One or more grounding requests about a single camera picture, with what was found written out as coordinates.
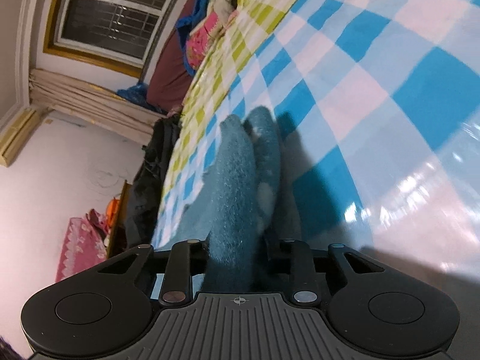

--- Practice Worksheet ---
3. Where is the blue green checkered bedsheet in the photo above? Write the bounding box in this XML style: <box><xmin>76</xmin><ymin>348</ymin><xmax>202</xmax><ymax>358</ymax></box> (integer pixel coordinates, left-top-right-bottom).
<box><xmin>152</xmin><ymin>0</ymin><xmax>479</xmax><ymax>278</ymax></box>

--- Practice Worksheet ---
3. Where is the blue blanket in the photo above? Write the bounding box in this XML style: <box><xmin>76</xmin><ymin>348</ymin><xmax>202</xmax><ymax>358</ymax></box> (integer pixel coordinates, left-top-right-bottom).
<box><xmin>175</xmin><ymin>0</ymin><xmax>209</xmax><ymax>77</ymax></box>

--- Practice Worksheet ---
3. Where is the teal fleece garment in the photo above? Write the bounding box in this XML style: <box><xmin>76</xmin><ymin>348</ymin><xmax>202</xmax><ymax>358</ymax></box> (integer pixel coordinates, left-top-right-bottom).
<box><xmin>151</xmin><ymin>105</ymin><xmax>301</xmax><ymax>294</ymax></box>

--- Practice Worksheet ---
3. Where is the blue plastic bag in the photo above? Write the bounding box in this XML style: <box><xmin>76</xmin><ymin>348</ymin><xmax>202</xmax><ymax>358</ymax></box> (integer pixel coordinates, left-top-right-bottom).
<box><xmin>116</xmin><ymin>82</ymin><xmax>150</xmax><ymax>108</ymax></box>

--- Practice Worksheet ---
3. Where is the left cream curtain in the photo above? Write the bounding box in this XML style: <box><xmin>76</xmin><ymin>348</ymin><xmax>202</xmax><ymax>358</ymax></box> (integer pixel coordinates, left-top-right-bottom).
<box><xmin>29</xmin><ymin>68</ymin><xmax>163</xmax><ymax>145</ymax></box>

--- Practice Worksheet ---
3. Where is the maroon headboard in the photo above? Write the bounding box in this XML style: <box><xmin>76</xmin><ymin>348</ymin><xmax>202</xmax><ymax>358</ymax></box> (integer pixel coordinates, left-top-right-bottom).
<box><xmin>145</xmin><ymin>25</ymin><xmax>196</xmax><ymax>112</ymax></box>

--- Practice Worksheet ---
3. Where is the orange bag on desk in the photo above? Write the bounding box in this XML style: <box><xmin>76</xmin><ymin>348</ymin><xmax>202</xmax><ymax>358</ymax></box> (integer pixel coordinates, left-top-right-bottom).
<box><xmin>106</xmin><ymin>197</ymin><xmax>120</xmax><ymax>228</ymax></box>

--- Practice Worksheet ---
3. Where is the window with metal grille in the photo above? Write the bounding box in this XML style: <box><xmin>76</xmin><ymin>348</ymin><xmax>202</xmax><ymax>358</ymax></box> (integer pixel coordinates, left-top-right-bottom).
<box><xmin>42</xmin><ymin>0</ymin><xmax>178</xmax><ymax>78</ymax></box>

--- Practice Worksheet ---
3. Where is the black jacket on bed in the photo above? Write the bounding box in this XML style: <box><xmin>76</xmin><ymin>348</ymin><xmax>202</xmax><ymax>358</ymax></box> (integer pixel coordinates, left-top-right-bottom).
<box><xmin>124</xmin><ymin>115</ymin><xmax>181</xmax><ymax>248</ymax></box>

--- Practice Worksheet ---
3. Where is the wooden desk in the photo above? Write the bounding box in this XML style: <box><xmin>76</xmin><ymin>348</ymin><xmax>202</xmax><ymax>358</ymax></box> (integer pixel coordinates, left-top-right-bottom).
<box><xmin>106</xmin><ymin>181</ymin><xmax>132</xmax><ymax>258</ymax></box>

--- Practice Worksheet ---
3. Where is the pink floral pillow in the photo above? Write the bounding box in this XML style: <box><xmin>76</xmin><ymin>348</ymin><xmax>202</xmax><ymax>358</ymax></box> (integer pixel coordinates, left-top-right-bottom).
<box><xmin>185</xmin><ymin>11</ymin><xmax>230</xmax><ymax>71</ymax></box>

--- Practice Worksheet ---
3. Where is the pink floral cloth bundle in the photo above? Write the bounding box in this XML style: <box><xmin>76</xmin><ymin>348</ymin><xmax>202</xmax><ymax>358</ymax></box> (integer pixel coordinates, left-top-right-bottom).
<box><xmin>55</xmin><ymin>209</ymin><xmax>109</xmax><ymax>283</ymax></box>

